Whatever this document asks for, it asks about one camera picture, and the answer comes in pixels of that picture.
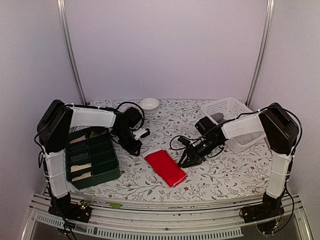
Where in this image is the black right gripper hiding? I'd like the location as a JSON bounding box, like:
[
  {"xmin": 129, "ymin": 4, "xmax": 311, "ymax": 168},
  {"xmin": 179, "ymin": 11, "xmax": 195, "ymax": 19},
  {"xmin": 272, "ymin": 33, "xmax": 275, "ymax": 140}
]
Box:
[{"xmin": 178, "ymin": 137, "xmax": 221, "ymax": 168}]

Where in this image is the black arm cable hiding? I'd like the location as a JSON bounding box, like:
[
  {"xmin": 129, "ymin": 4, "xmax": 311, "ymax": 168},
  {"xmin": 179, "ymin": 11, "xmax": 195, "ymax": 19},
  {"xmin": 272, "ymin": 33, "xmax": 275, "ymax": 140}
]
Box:
[
  {"xmin": 116, "ymin": 100, "xmax": 146, "ymax": 131},
  {"xmin": 169, "ymin": 134, "xmax": 226, "ymax": 158}
]

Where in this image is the beige rolled underwear top slot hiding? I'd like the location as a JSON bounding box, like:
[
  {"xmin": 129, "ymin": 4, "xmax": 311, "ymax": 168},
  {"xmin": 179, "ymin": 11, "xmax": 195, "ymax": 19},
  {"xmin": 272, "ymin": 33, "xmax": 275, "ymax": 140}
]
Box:
[{"xmin": 69, "ymin": 134, "xmax": 87, "ymax": 145}]

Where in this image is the green tape scrap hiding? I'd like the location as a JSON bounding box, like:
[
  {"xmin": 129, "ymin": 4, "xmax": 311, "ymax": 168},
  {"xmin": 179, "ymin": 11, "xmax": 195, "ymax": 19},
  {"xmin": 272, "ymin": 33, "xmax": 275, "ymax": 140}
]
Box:
[{"xmin": 107, "ymin": 202, "xmax": 123, "ymax": 209}]

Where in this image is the dark green divided organizer tray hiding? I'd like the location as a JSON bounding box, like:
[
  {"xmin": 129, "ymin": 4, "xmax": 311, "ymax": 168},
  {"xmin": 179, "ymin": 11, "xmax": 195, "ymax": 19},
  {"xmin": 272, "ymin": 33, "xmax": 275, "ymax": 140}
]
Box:
[{"xmin": 65, "ymin": 127, "xmax": 121, "ymax": 190}]

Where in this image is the right aluminium frame post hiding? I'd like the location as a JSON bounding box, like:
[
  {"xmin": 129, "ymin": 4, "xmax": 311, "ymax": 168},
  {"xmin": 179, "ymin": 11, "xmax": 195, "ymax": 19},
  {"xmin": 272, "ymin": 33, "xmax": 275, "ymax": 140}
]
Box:
[{"xmin": 245, "ymin": 0, "xmax": 275, "ymax": 107}]

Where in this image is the cream rolled underwear front slot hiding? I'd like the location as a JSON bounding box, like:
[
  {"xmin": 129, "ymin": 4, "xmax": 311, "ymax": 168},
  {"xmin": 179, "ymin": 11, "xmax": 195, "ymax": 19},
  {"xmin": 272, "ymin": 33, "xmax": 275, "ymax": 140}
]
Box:
[{"xmin": 71, "ymin": 172, "xmax": 92, "ymax": 182}]

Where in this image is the grey striped garment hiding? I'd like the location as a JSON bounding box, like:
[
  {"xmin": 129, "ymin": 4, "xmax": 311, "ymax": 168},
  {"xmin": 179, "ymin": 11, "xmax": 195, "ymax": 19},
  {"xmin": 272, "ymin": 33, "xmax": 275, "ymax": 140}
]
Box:
[{"xmin": 211, "ymin": 112, "xmax": 225, "ymax": 124}]

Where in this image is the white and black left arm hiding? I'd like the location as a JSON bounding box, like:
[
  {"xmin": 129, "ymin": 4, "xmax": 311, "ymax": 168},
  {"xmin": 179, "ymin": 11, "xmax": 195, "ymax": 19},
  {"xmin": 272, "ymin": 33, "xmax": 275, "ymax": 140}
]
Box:
[{"xmin": 34, "ymin": 99, "xmax": 150, "ymax": 223}]

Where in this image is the khaki tan underwear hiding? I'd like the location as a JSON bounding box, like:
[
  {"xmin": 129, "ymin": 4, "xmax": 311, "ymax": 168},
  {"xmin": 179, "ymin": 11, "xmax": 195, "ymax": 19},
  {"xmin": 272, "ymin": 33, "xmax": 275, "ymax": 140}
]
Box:
[{"xmin": 89, "ymin": 130, "xmax": 106, "ymax": 139}]

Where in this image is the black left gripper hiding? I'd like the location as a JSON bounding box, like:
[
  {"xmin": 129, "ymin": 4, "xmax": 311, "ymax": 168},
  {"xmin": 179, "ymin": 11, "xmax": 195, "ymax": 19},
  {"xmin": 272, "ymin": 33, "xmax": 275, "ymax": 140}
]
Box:
[{"xmin": 114, "ymin": 127, "xmax": 143, "ymax": 157}]

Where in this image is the red garment with white print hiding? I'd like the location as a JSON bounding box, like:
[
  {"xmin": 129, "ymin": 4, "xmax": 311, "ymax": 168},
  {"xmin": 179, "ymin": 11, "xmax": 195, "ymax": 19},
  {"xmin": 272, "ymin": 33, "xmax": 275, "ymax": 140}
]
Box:
[{"xmin": 142, "ymin": 148, "xmax": 187, "ymax": 188}]

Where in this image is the cream rolled underwear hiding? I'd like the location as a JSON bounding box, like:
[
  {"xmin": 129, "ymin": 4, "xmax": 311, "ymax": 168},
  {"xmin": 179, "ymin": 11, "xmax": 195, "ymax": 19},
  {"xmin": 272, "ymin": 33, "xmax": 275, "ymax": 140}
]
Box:
[{"xmin": 70, "ymin": 163, "xmax": 92, "ymax": 173}]

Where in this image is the white plastic laundry basket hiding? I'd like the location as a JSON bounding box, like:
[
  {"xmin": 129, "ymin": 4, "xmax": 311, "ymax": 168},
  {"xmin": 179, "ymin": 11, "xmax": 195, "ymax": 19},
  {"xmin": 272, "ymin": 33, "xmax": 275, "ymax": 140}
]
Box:
[{"xmin": 200, "ymin": 97, "xmax": 266, "ymax": 154}]

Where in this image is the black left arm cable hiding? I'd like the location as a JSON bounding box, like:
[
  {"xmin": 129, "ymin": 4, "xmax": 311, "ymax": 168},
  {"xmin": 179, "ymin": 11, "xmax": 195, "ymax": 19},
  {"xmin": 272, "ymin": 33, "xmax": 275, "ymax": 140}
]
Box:
[{"xmin": 116, "ymin": 100, "xmax": 146, "ymax": 131}]

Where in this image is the floral patterned table mat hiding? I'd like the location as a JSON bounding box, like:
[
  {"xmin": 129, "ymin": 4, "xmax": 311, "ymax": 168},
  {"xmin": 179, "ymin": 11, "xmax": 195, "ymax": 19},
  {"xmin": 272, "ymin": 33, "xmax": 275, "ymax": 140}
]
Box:
[{"xmin": 67, "ymin": 99, "xmax": 272, "ymax": 202}]

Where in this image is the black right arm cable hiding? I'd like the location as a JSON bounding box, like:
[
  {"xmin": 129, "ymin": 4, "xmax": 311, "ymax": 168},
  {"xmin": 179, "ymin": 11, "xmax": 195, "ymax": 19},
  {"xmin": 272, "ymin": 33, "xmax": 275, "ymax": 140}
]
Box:
[{"xmin": 169, "ymin": 134, "xmax": 226, "ymax": 158}]

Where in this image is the grey striped rolled underwear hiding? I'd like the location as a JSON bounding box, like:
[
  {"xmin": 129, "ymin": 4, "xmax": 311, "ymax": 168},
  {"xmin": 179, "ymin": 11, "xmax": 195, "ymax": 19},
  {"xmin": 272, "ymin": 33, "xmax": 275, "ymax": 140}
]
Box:
[{"xmin": 70, "ymin": 152, "xmax": 90, "ymax": 162}]

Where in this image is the white ceramic bowl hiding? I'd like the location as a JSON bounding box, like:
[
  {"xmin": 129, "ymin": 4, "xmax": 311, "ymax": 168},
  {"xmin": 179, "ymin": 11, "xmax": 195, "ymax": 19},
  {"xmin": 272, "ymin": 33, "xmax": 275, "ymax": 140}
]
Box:
[{"xmin": 139, "ymin": 98, "xmax": 160, "ymax": 114}]

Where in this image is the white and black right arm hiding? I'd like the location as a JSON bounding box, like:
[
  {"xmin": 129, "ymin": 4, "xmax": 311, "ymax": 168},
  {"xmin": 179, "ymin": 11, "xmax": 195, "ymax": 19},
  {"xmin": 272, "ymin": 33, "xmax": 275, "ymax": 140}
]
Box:
[{"xmin": 178, "ymin": 102, "xmax": 302, "ymax": 223}]

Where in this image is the left aluminium frame post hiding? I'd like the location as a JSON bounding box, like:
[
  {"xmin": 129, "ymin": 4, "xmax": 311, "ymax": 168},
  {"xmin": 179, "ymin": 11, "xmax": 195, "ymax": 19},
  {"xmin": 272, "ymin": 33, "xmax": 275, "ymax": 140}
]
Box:
[{"xmin": 56, "ymin": 0, "xmax": 87, "ymax": 105}]

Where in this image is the aluminium front rail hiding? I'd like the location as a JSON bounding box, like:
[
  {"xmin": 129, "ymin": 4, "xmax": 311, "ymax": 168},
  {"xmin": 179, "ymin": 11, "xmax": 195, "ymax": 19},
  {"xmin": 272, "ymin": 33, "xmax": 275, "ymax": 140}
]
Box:
[{"xmin": 21, "ymin": 192, "xmax": 315, "ymax": 240}]

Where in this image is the aluminium frame post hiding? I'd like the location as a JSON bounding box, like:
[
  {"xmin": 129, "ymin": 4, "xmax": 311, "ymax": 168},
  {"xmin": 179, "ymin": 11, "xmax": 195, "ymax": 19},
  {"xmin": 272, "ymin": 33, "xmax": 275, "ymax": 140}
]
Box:
[
  {"xmin": 56, "ymin": 0, "xmax": 87, "ymax": 105},
  {"xmin": 245, "ymin": 0, "xmax": 275, "ymax": 107}
]

